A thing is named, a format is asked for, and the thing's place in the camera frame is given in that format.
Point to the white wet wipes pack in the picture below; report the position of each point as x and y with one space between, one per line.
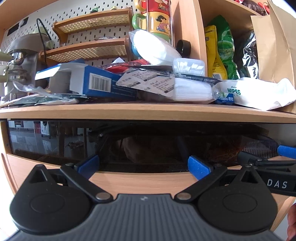
258 94

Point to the brown paper bag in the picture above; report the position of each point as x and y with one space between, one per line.
275 38

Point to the square cotton pad pack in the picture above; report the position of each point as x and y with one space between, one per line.
187 90

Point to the upper wooden rattan shelf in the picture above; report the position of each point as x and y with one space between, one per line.
100 19

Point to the green snack bag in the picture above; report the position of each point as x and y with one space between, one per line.
225 44

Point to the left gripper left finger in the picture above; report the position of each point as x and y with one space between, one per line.
79 174

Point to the lower wooden rattan shelf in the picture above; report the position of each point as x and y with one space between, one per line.
93 50

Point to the yellow cartoon mug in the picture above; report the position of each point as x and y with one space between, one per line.
153 21

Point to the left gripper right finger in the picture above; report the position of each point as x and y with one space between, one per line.
207 177

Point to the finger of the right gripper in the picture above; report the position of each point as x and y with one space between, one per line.
287 151

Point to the blue cardboard box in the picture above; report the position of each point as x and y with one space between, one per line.
83 79

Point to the red cartoon mug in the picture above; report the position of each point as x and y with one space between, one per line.
161 6

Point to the espresso coffee machine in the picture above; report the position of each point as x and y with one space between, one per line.
24 63

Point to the black shiny foil bag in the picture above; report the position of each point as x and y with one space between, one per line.
245 56

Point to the wooden rattan shelf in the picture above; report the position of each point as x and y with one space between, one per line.
100 19
93 50

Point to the clear cotton swab box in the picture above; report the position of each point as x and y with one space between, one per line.
189 66

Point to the yellow snack bag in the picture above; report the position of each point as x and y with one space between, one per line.
215 66

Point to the round cotton pad pack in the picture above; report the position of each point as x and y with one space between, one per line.
152 48

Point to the small blue tissue pack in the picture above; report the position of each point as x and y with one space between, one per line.
225 100

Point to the green cartoon mug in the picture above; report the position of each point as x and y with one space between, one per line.
164 37

